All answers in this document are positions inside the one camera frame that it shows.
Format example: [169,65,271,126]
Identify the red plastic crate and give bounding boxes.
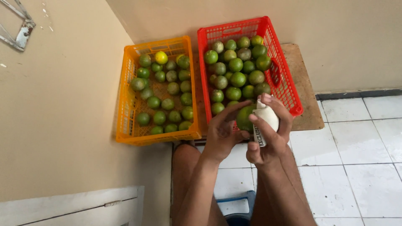
[197,16,304,127]

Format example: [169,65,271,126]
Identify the brown wooden board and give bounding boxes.
[193,43,325,145]

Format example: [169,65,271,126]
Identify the rusty metal wall bracket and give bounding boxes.
[0,0,36,52]

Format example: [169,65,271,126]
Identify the orange plastic crate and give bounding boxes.
[116,35,202,146]

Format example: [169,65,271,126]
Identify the person's right hand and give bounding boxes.
[246,93,295,168]

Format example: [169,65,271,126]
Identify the yellow ripe lime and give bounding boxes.
[154,51,168,65]

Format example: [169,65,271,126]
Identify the white wooden cabinet door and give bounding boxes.
[0,186,145,226]

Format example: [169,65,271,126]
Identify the heap of green limes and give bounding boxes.
[204,35,272,116]
[130,51,194,135]

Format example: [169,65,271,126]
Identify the big green lime fruit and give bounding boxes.
[236,104,258,132]

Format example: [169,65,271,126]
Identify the person's left hand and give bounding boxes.
[201,100,252,164]

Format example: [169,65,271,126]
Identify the white printed cloth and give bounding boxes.
[252,100,280,147]

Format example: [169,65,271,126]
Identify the blue and white plastic stool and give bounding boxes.
[216,190,256,226]

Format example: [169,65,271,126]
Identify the person's left leg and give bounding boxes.
[171,143,205,226]

